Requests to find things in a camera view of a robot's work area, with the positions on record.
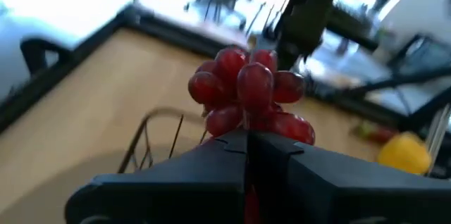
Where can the red grape bunch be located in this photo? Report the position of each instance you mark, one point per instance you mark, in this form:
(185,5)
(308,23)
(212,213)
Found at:
(253,86)

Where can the black bar stand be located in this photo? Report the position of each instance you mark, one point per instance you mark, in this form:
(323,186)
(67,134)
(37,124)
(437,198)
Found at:
(31,53)

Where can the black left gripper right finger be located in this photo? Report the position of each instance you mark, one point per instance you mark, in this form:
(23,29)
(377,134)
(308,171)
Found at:
(334,192)

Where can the black floor beam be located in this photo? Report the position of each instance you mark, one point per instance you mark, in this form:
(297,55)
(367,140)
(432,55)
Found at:
(405,81)

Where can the red chili pepper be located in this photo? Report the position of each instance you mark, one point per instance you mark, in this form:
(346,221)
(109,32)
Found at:
(378,135)

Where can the black camera module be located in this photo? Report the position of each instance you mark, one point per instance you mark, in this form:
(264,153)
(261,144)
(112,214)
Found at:
(169,34)

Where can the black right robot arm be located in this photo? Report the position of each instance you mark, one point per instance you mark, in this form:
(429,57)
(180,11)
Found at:
(310,16)

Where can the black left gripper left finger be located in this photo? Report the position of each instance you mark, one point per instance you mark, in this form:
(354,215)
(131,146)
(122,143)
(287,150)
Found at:
(176,188)

